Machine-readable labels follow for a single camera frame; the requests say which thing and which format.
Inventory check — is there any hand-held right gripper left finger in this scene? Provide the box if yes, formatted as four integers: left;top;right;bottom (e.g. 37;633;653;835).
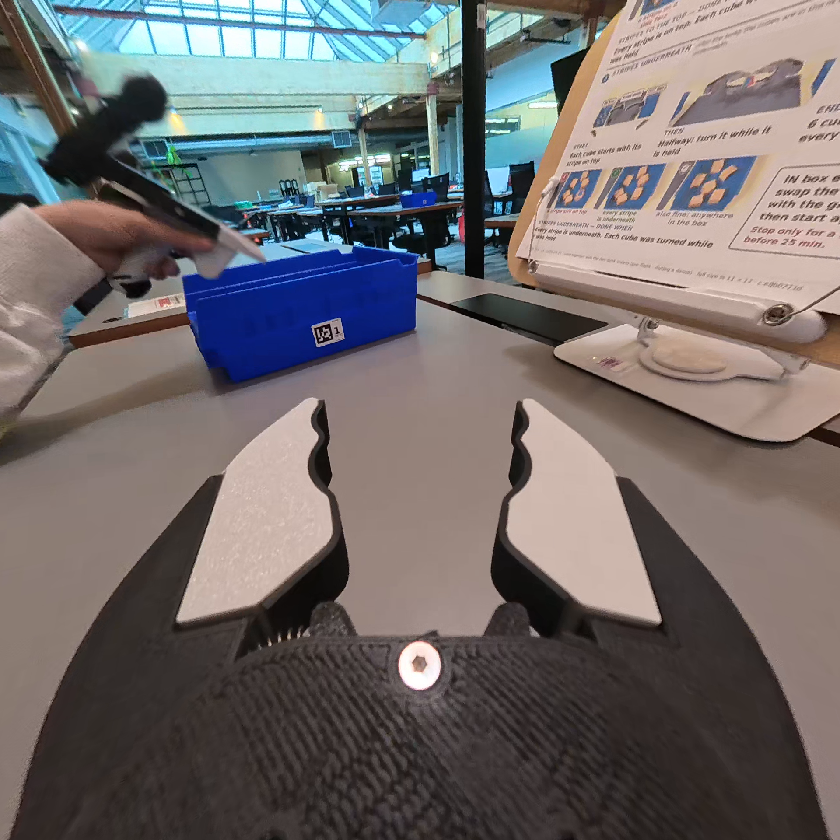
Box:
175;397;350;626

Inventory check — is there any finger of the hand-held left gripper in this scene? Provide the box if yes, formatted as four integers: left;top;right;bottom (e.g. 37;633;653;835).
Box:
194;225;267;280

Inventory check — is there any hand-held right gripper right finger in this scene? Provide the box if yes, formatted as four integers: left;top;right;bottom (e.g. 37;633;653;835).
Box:
492;398;662;627

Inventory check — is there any blue bin with tag sticker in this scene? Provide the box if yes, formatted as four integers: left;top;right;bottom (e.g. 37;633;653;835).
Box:
182;246;419;383

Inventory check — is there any person's left forearm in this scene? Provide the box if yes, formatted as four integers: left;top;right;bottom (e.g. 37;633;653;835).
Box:
0;203;109;421

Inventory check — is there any person's left hand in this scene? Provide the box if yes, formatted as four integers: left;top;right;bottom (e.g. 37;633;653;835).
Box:
33;199;215;283

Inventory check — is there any red-label paper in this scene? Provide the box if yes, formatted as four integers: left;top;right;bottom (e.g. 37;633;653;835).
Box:
128;294;189;320

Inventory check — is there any row of wooden-top desks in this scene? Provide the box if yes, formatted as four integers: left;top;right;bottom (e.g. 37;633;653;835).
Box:
243;193;526;263

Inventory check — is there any instruction board on wooden stand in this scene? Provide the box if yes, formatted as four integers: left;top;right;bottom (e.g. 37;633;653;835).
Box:
508;0;840;442

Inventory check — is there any black pillar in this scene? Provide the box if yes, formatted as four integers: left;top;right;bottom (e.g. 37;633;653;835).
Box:
461;0;487;280

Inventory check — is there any group of black office chairs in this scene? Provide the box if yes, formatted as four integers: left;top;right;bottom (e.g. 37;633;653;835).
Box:
394;161;536;257

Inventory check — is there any printed instruction sheet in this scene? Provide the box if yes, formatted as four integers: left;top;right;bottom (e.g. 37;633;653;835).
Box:
516;0;840;309

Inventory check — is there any black desk cable cover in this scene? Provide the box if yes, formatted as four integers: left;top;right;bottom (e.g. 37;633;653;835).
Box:
449;294;609;347

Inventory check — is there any black wall screen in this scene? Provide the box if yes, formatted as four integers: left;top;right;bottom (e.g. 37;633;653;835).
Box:
550;46;595;119

